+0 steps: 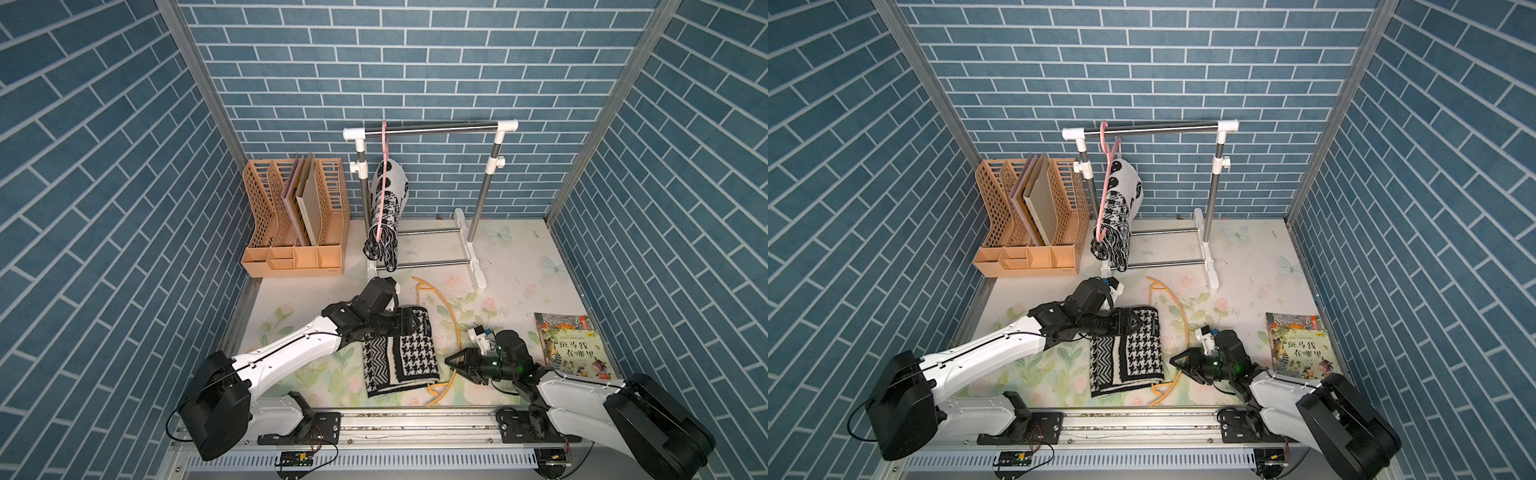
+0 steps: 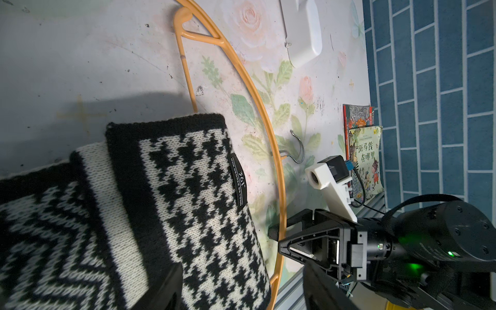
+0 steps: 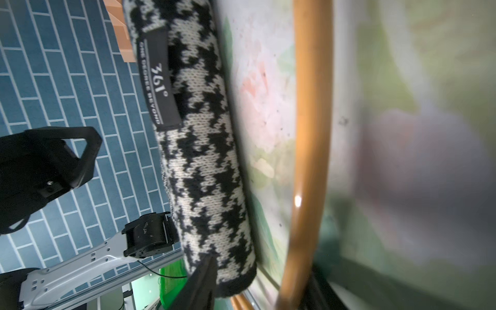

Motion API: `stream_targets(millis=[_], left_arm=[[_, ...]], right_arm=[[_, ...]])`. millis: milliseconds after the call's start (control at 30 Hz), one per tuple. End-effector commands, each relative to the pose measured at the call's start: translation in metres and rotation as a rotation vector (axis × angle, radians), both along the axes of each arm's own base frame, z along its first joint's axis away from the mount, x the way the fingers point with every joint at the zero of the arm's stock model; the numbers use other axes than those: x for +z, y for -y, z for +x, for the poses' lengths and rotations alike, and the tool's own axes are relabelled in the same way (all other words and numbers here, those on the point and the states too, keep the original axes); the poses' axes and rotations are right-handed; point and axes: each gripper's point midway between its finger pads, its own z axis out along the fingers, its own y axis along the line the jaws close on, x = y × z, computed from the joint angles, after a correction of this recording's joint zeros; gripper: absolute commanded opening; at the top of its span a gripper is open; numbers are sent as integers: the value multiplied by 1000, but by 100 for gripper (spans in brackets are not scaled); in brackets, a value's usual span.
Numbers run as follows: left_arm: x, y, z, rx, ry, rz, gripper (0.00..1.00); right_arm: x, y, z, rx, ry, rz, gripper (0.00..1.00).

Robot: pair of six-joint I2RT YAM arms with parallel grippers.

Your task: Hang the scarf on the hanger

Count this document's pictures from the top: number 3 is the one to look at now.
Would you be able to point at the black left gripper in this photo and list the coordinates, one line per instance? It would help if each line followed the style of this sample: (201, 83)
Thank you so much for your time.
(38, 166)

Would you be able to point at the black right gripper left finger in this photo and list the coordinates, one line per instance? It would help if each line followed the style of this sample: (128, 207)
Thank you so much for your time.
(198, 292)

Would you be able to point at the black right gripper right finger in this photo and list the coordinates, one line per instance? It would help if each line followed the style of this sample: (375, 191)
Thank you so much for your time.
(320, 295)

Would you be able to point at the black white houndstooth scarf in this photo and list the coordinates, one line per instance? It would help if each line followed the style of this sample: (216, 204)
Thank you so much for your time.
(176, 48)

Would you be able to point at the yellow wooden hanger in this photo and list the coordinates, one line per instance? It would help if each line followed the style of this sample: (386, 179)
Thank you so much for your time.
(310, 155)

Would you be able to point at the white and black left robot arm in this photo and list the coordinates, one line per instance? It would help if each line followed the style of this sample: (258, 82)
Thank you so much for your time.
(33, 288)

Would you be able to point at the green plastic basket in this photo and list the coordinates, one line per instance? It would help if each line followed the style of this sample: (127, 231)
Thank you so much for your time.
(173, 278)

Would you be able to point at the floral table mat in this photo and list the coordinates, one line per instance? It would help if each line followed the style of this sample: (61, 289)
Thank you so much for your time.
(409, 219)

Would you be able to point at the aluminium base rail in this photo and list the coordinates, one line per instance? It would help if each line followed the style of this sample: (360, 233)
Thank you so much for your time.
(113, 279)

